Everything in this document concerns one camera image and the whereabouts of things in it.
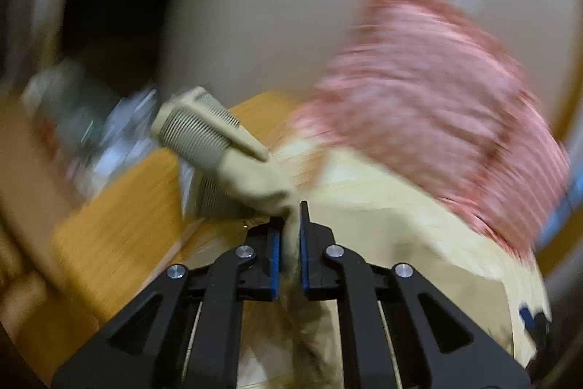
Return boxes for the khaki beige pants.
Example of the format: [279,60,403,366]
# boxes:
[151,87,343,388]

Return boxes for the wooden bedside table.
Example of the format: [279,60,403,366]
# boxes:
[49,90,302,317]

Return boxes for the front pink polka-dot pillow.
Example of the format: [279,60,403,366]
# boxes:
[293,0,570,258]

